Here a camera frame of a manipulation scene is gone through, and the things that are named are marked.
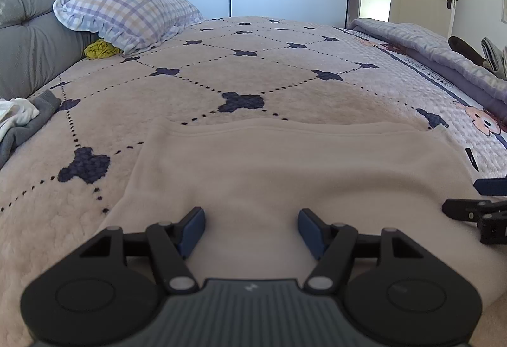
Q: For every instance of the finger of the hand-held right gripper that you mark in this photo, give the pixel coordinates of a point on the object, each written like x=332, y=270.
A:
x=491, y=187
x=461, y=208

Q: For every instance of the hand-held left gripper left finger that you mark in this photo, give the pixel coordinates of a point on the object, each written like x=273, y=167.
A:
x=194, y=228

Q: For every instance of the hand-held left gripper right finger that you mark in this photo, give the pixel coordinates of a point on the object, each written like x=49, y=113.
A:
x=311, y=232

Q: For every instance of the beige fleece sweatshirt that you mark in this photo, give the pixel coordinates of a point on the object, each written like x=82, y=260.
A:
x=277, y=173

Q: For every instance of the striped cloth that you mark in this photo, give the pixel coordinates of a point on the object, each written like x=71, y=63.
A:
x=493, y=54

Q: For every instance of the dark brown cloth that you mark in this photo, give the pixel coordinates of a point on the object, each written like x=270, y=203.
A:
x=465, y=50

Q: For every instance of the printed beige blanket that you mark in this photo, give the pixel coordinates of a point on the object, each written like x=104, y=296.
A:
x=198, y=74

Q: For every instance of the folded lilac quilt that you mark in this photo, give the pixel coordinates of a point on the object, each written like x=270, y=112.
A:
x=427, y=46

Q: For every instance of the grey cloth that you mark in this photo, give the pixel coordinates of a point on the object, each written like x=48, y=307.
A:
x=43, y=109

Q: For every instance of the yellow cloth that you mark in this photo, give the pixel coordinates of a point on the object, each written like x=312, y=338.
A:
x=99, y=50

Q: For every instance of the white cloth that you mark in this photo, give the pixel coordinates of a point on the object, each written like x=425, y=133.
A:
x=18, y=111

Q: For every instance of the plaid pillow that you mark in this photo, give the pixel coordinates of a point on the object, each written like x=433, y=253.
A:
x=130, y=14

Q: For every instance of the grey padded headboard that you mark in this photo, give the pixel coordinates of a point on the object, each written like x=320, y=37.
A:
x=35, y=38

